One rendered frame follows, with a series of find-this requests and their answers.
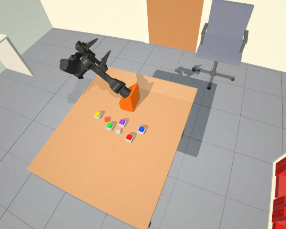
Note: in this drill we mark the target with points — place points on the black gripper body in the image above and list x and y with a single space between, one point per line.
88 60

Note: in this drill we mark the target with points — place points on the green button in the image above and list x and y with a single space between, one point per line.
110 126

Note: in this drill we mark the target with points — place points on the blue button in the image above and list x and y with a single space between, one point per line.
141 130

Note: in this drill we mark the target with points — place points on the yellow button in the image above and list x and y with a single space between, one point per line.
98 115

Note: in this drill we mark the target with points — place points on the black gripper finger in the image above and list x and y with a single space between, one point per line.
104 59
89 44

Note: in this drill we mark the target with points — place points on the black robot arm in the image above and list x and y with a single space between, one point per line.
71 66

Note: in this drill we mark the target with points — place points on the purple button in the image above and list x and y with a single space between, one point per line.
122 123

